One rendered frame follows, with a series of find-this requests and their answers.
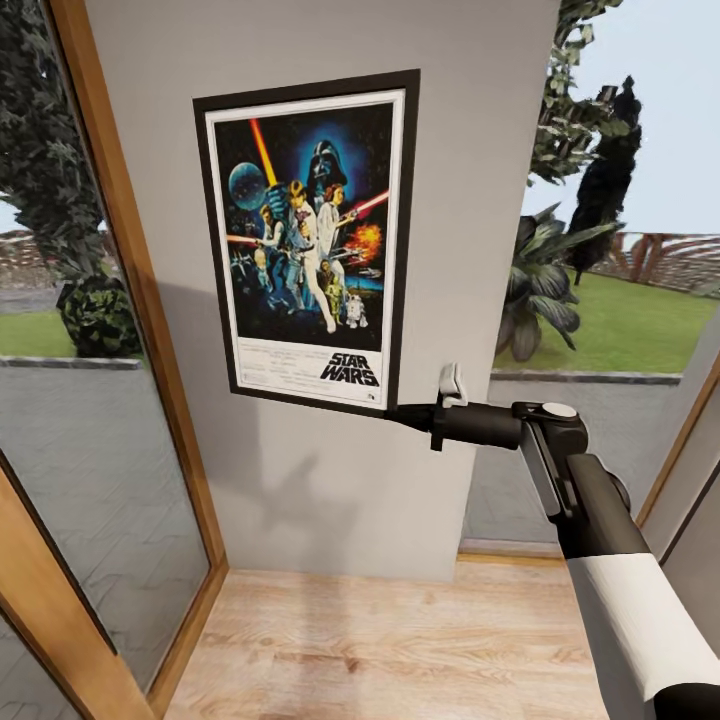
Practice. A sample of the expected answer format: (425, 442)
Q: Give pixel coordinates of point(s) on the fixed window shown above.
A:
(613, 299)

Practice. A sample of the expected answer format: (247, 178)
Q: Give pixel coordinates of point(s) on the poster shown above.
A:
(308, 192)

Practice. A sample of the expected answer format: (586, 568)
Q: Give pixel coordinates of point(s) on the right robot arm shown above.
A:
(651, 661)

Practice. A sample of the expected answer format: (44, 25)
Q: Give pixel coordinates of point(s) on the door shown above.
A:
(111, 556)

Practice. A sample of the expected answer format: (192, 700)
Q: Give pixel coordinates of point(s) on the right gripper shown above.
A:
(469, 424)

